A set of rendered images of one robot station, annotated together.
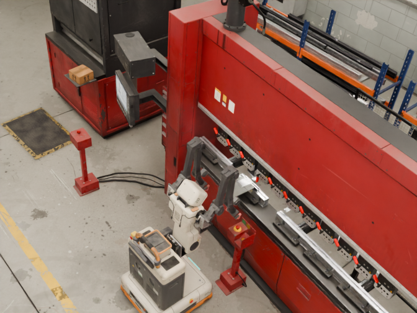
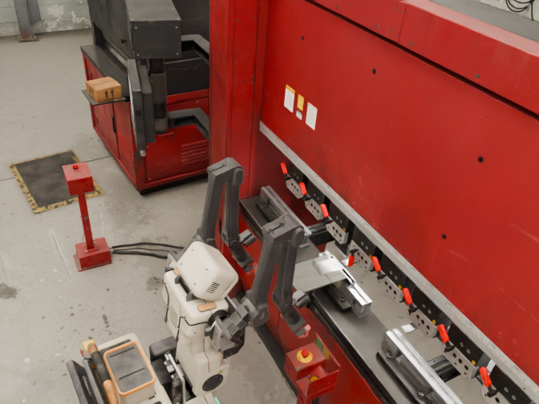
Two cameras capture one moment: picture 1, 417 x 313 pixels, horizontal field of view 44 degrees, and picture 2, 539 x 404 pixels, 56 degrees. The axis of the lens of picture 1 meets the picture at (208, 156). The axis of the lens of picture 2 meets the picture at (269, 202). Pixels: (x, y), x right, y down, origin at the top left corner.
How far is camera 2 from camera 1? 2.39 m
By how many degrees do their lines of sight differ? 9
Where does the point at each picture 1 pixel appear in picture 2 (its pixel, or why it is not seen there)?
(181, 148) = not seen: hidden behind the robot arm
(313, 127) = (495, 125)
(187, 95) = (240, 105)
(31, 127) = (47, 171)
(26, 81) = (65, 119)
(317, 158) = (498, 206)
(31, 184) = (14, 247)
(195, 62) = (253, 39)
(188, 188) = (198, 260)
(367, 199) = not seen: outside the picture
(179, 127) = not seen: hidden behind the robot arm
